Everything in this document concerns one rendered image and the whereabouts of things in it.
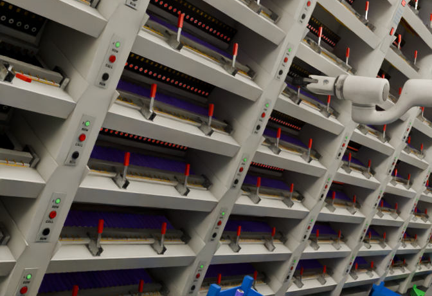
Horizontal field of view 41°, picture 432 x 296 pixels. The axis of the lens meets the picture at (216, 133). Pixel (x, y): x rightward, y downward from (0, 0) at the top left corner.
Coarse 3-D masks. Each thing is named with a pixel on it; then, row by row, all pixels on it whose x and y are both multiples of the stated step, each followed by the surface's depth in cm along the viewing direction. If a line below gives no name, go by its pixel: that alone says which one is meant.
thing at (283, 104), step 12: (324, 96) 248; (276, 108) 196; (288, 108) 201; (300, 108) 206; (336, 108) 244; (312, 120) 218; (324, 120) 225; (336, 120) 240; (348, 120) 240; (336, 132) 239
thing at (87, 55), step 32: (64, 32) 134; (128, 32) 132; (96, 64) 128; (96, 96) 131; (32, 128) 135; (64, 128) 129; (96, 128) 135; (64, 160) 131; (64, 192) 134; (32, 224) 130; (32, 256) 133; (0, 288) 132; (32, 288) 137
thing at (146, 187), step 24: (96, 144) 158; (120, 144) 168; (144, 144) 175; (168, 144) 184; (96, 168) 149; (120, 168) 156; (144, 168) 164; (168, 168) 178; (192, 168) 194; (96, 192) 143; (120, 192) 149; (144, 192) 157; (168, 192) 167; (192, 192) 178; (216, 192) 187
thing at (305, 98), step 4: (288, 88) 208; (284, 92) 204; (288, 92) 209; (292, 92) 211; (296, 92) 213; (300, 96) 217; (304, 96) 219; (304, 100) 218; (308, 100) 223; (312, 100) 225; (312, 104) 227; (316, 104) 229; (320, 104) 231; (320, 108) 233; (328, 108) 238; (332, 112) 243
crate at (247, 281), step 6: (246, 276) 144; (246, 282) 144; (252, 282) 144; (210, 288) 128; (216, 288) 128; (234, 288) 140; (240, 288) 144; (246, 288) 144; (210, 294) 128; (216, 294) 128; (222, 294) 135; (228, 294) 138; (234, 294) 142; (246, 294) 144; (252, 294) 144; (258, 294) 143
